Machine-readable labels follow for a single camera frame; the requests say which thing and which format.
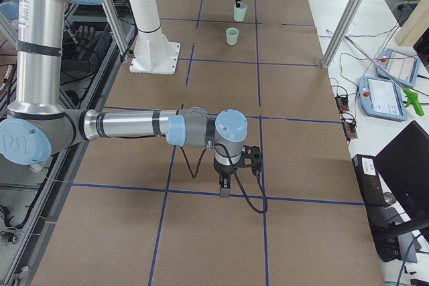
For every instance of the pale green cup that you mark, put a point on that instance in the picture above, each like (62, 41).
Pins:
(232, 35)
(239, 12)

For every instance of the brown paper table cover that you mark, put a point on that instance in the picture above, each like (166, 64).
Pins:
(142, 212)

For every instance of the right terminal block board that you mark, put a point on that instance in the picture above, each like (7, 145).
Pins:
(349, 126)

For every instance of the terminal block board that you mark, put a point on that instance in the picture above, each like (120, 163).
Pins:
(349, 126)
(342, 103)

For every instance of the left terminal block board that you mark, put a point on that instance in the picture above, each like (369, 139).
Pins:
(342, 103)

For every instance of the black box with label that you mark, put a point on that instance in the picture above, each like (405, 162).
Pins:
(368, 180)

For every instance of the near teach pendant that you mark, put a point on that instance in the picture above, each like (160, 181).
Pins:
(381, 98)

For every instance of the teach pendant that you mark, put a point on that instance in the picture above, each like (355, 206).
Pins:
(402, 66)
(381, 98)

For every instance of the black monitor on stand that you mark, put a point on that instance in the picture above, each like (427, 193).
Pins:
(403, 165)

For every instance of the far teach pendant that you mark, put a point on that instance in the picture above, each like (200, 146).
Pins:
(402, 66)

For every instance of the green plastic spray gun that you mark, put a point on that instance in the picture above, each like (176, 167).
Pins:
(412, 99)

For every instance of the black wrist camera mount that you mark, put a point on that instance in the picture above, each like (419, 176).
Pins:
(251, 157)

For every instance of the white camera mast base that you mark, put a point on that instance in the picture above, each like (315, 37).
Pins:
(153, 53)

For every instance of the aluminium frame post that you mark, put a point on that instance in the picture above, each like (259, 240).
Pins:
(340, 32)

